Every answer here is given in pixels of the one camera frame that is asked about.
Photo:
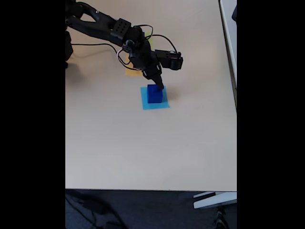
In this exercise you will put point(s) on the largest blue cube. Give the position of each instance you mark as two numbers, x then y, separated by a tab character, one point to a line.
153	97

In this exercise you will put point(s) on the orange paper square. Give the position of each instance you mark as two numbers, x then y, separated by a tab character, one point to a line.
132	72

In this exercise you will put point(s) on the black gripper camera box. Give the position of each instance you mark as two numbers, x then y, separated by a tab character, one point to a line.
171	60

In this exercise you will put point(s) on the white side desk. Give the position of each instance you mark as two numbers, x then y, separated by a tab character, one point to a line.
230	35

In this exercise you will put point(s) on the white table foot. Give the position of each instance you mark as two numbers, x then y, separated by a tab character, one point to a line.
214	200

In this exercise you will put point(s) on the green paper square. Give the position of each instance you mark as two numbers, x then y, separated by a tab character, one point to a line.
150	41

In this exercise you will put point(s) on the light blue paper square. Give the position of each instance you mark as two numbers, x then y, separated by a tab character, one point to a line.
144	105

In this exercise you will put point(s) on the dark blue object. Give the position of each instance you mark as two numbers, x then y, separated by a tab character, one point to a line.
235	13

